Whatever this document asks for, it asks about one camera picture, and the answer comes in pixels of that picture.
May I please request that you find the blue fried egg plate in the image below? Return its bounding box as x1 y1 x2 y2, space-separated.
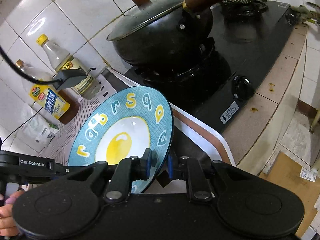
68 86 174 193

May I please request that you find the cardboard box on floor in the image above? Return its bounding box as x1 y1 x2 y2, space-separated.
259 152 319 237

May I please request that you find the yellow label oil bottle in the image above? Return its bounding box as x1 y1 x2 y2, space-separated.
16 59 79 125

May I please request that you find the person's left hand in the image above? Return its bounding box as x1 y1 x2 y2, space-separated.
0 189 25 237

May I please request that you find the white plastic bag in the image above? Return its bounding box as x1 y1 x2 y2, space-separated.
21 103 60 146

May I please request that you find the black power cable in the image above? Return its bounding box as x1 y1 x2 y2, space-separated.
0 45 62 86

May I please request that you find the black stove knob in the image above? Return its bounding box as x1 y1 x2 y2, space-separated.
232 75 254 101

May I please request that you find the black gas stove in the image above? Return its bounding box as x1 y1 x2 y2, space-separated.
126 0 294 132

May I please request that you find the clear yellow cap bottle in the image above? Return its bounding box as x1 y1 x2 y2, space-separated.
36 34 101 100

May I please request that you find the black wok with lid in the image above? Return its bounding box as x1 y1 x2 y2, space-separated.
107 0 223 66

